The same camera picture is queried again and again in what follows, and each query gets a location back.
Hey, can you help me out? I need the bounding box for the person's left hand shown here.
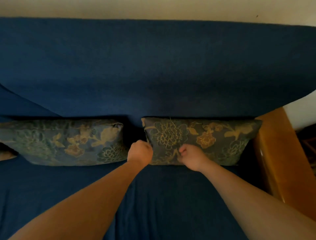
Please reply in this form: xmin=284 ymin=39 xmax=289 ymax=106
xmin=127 ymin=140 xmax=154 ymax=166

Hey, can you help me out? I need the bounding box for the person's right hand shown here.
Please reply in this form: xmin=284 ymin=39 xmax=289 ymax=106
xmin=177 ymin=144 xmax=210 ymax=173

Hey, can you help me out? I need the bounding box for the blue floral cushion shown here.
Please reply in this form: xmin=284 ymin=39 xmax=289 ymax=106
xmin=0 ymin=119 xmax=129 ymax=166
xmin=141 ymin=117 xmax=263 ymax=166

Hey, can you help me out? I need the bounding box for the person's left forearm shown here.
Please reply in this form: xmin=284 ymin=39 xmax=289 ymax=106
xmin=7 ymin=159 xmax=148 ymax=240

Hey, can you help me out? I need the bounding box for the person's right forearm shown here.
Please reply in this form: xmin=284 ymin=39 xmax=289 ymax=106
xmin=199 ymin=161 xmax=316 ymax=240

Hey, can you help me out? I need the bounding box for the blue sofa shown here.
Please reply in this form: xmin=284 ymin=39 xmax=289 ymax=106
xmin=0 ymin=17 xmax=316 ymax=240

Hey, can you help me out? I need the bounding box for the wooden sofa armrest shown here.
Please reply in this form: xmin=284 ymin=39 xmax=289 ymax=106
xmin=253 ymin=107 xmax=316 ymax=222

